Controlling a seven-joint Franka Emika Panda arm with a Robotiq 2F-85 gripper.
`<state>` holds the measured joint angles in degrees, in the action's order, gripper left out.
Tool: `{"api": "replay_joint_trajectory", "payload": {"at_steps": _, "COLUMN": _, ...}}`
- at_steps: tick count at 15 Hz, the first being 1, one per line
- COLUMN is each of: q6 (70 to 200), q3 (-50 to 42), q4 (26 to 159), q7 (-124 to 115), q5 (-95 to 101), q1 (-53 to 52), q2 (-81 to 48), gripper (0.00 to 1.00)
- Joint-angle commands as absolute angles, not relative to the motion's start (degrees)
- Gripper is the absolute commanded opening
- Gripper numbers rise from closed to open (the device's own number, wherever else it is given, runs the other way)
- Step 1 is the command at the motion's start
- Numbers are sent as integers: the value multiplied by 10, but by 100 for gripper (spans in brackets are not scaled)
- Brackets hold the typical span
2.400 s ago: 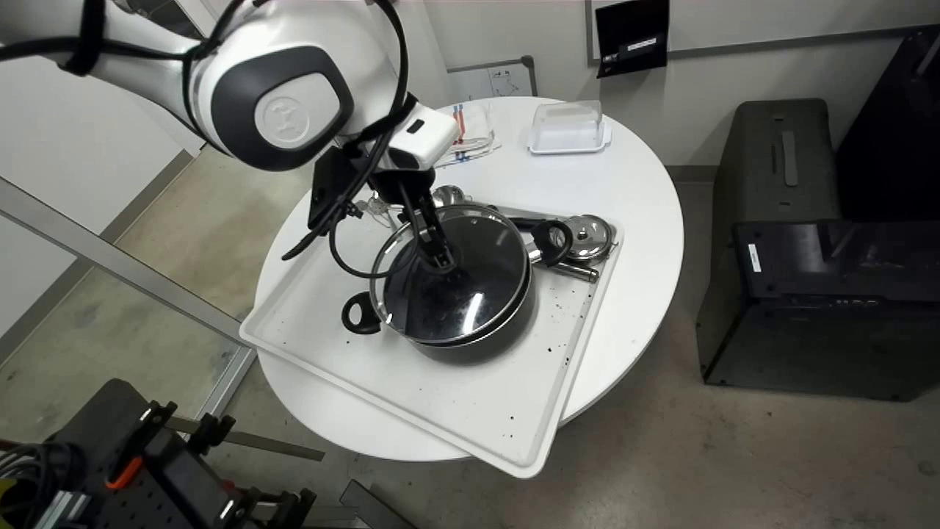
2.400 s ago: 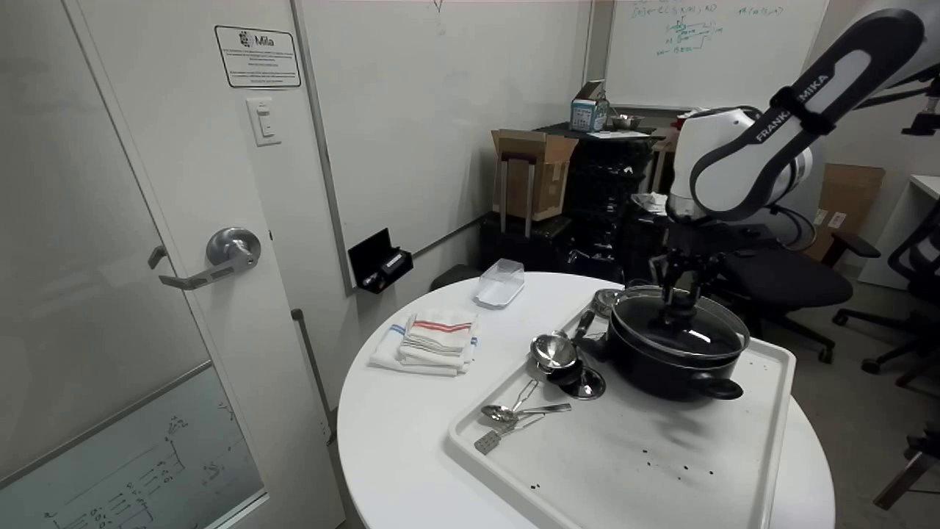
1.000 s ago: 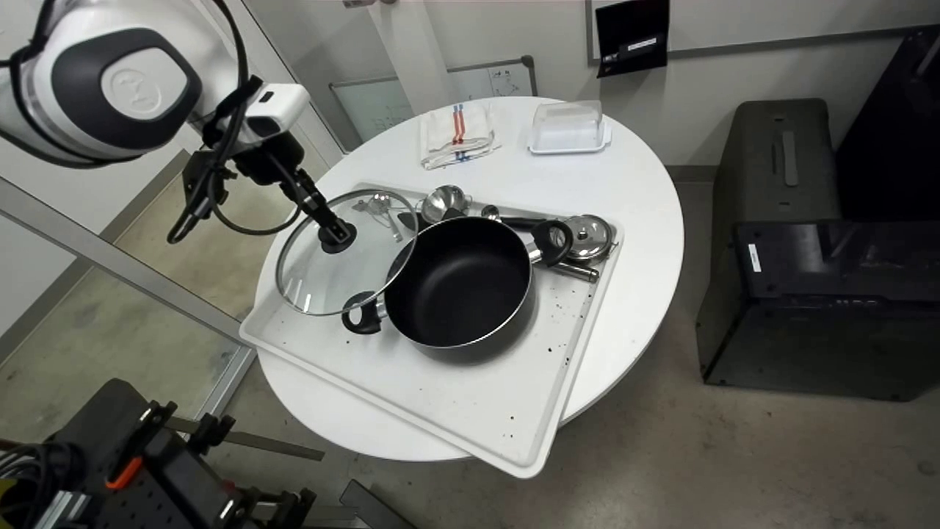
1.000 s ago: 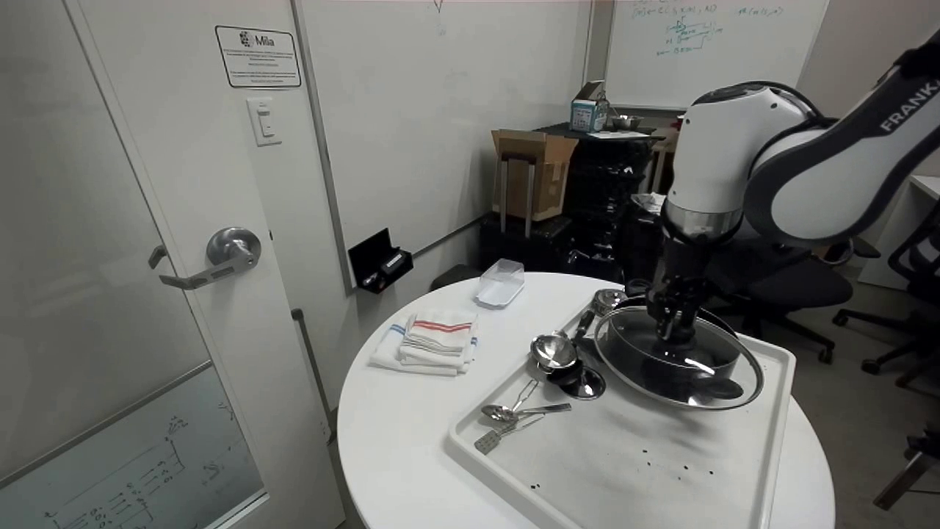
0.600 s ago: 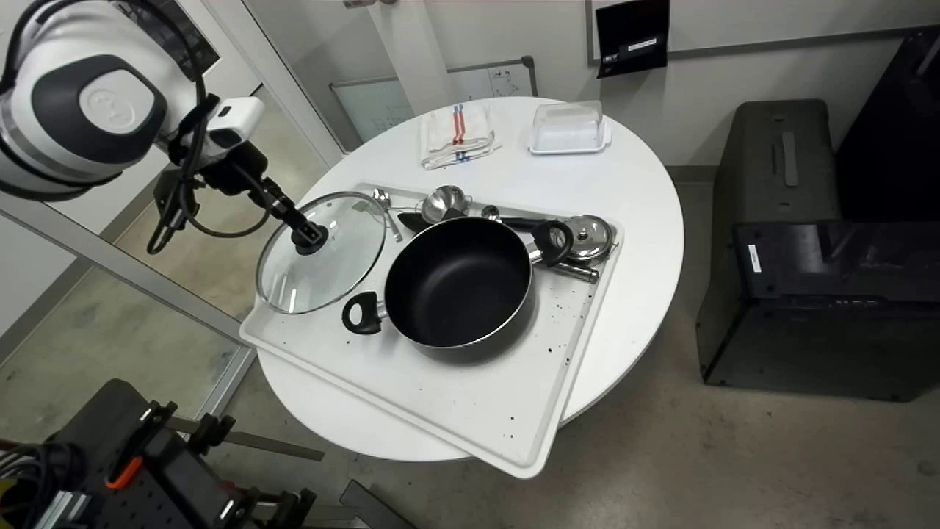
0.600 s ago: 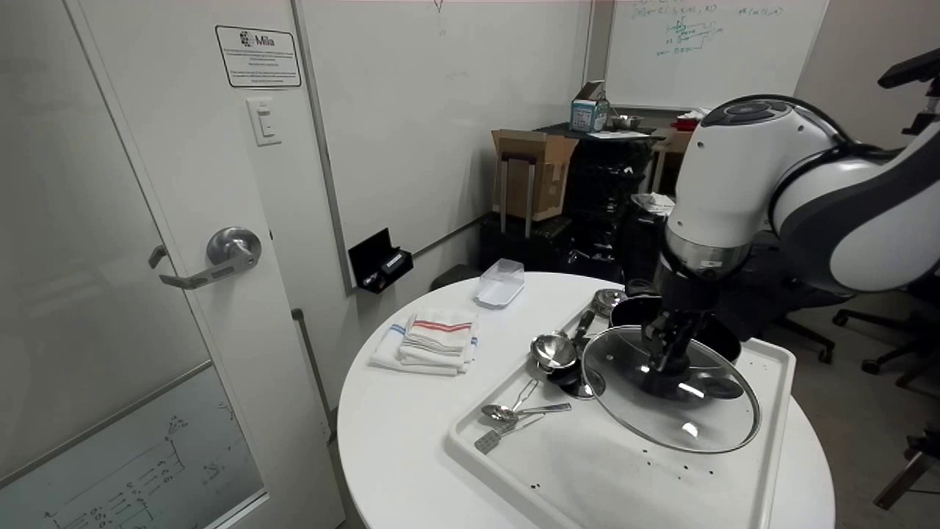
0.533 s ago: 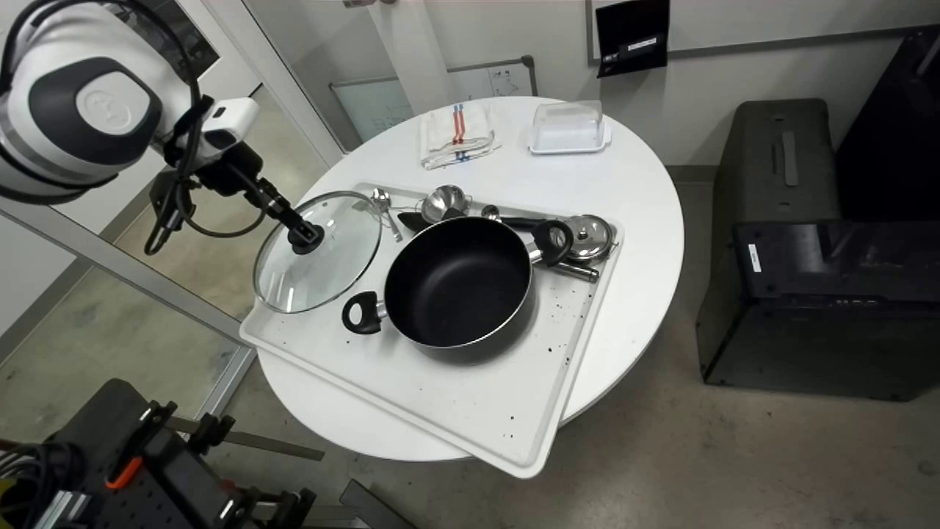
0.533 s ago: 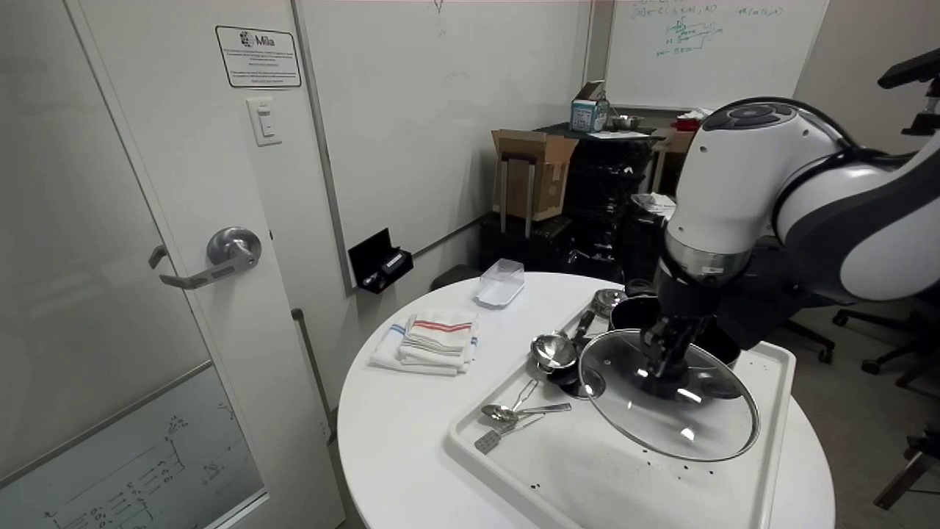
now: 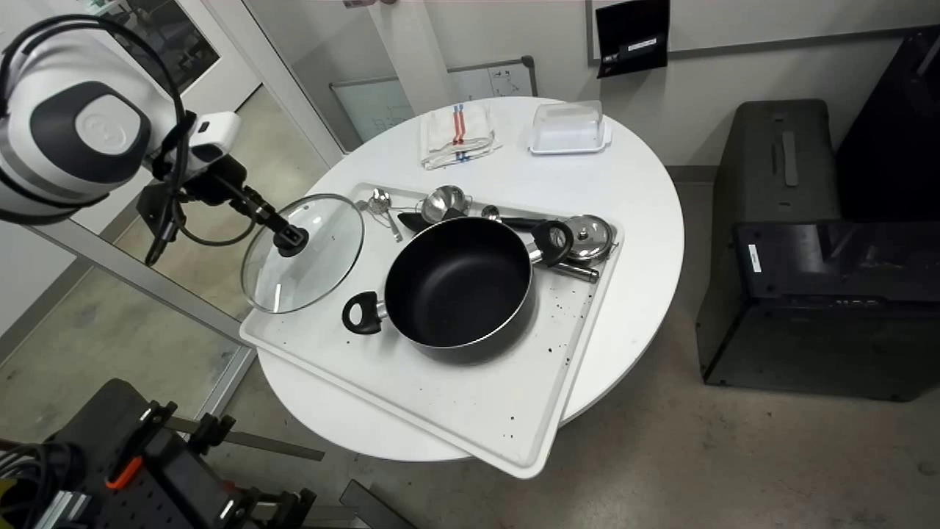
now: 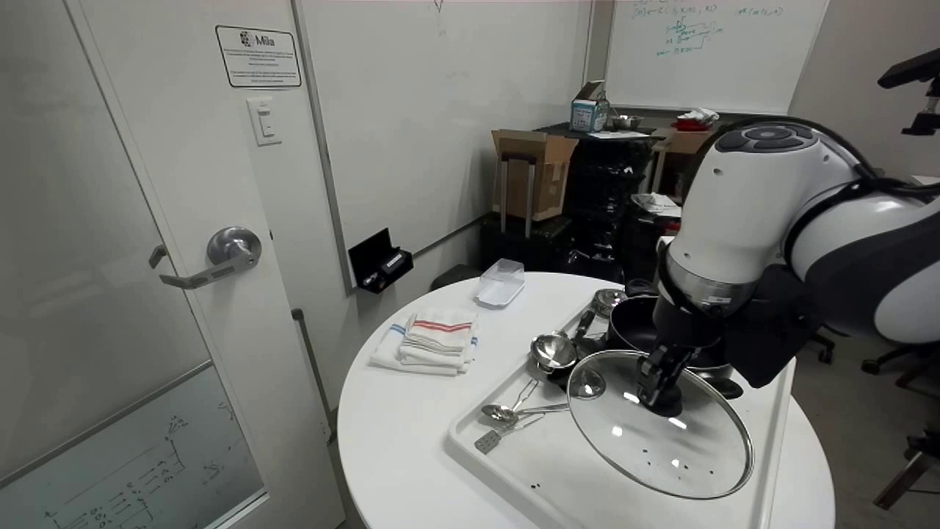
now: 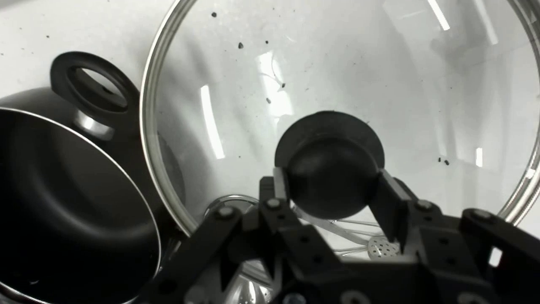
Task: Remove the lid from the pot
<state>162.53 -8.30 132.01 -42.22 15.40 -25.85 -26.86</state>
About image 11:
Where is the steel skimmer spoon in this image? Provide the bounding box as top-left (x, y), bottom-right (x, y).
top-left (305, 213), bottom-right (405, 262)

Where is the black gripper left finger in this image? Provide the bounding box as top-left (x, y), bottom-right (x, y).
top-left (133, 168), bottom-right (344, 304)

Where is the black cooking pot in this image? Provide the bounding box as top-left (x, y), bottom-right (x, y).
top-left (0, 51), bottom-right (189, 304)

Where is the white plastic tray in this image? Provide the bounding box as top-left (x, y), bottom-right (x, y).
top-left (0, 0), bottom-right (540, 239)

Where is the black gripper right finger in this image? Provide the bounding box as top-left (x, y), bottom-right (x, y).
top-left (368, 168), bottom-right (540, 289)

